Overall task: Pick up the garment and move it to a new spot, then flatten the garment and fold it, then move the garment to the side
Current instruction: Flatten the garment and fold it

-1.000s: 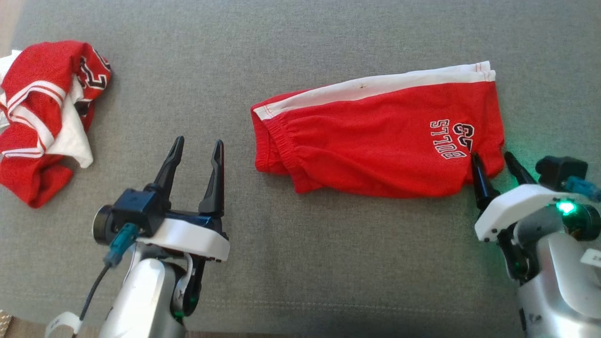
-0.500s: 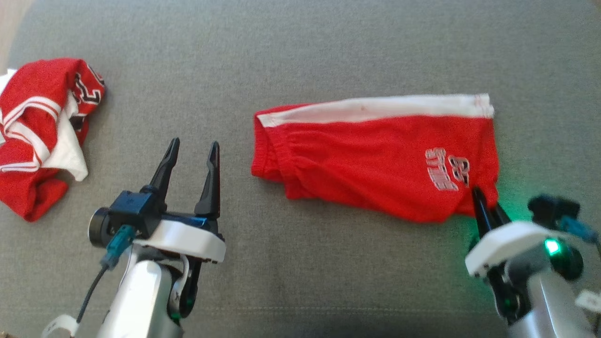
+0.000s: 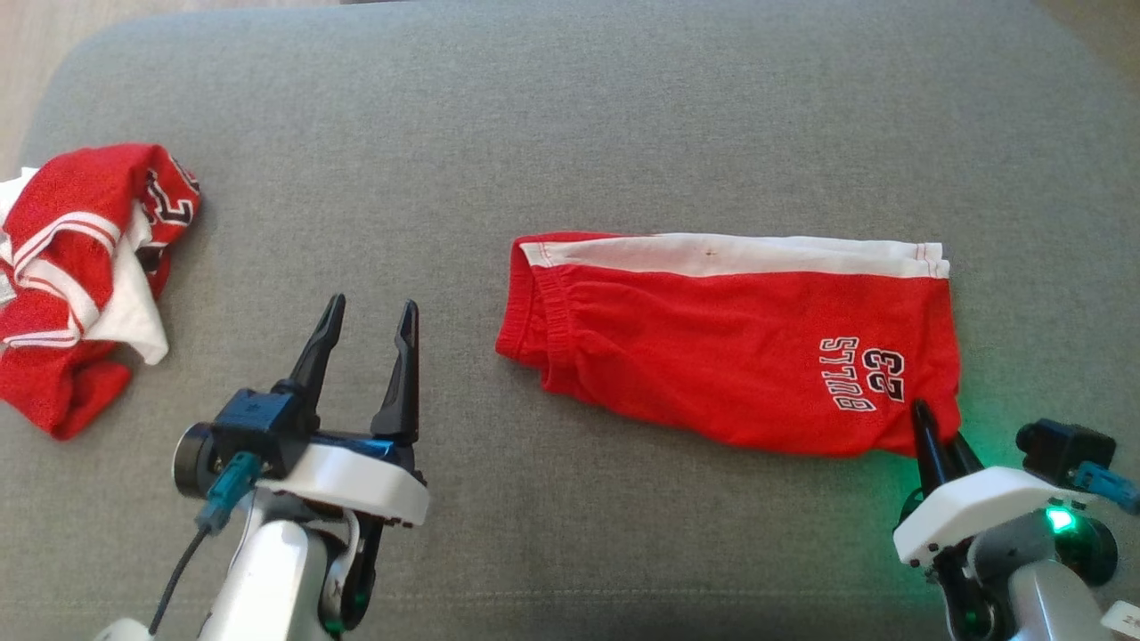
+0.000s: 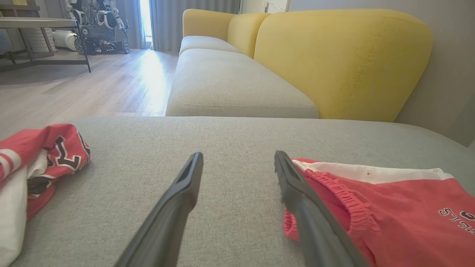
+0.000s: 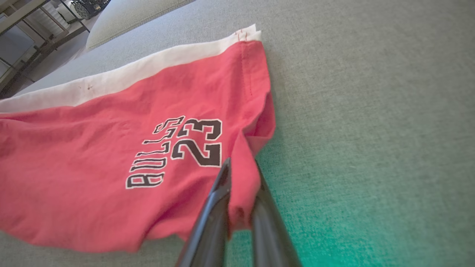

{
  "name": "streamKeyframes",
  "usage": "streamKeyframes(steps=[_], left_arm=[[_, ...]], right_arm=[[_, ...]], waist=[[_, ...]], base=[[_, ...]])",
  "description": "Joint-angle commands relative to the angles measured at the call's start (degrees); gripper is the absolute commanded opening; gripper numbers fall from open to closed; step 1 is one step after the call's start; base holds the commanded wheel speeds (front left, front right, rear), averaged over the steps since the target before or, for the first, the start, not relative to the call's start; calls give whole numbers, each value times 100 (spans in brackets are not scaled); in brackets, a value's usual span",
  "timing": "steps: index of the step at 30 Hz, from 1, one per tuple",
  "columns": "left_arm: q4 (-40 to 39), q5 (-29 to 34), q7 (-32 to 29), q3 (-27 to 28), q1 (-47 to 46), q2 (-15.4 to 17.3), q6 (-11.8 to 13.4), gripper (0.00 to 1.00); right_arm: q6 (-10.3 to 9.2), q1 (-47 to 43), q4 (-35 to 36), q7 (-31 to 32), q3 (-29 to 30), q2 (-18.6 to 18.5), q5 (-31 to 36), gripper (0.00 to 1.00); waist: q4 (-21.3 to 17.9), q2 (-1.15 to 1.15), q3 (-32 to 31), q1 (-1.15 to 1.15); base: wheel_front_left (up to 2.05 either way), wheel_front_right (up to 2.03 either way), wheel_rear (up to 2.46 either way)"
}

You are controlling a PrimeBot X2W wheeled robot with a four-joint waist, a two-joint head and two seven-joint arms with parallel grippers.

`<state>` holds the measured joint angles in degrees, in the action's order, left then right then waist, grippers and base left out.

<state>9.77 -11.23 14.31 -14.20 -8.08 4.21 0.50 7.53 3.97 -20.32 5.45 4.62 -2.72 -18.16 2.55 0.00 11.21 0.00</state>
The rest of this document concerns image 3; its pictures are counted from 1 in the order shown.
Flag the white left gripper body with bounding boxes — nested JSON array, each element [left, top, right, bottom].
[[258, 432, 431, 527]]

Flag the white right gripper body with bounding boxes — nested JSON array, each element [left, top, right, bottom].
[[893, 467, 1083, 568]]

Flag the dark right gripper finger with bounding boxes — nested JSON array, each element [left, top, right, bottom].
[[910, 399, 954, 498], [946, 433, 985, 482]]

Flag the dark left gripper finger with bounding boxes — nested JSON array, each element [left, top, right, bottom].
[[272, 294, 346, 419], [371, 300, 420, 443]]

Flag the red basketball shorts white stripe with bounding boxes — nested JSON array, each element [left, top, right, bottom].
[[495, 231, 963, 458]]

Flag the red jersey white sleeves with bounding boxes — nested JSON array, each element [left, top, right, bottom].
[[0, 142, 202, 442]]

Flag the grey and yellow sofa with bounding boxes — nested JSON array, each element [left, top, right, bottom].
[[0, 0, 1140, 641]]

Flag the black cable teal plug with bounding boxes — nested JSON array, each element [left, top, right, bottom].
[[147, 451, 265, 637], [1072, 460, 1140, 516]]

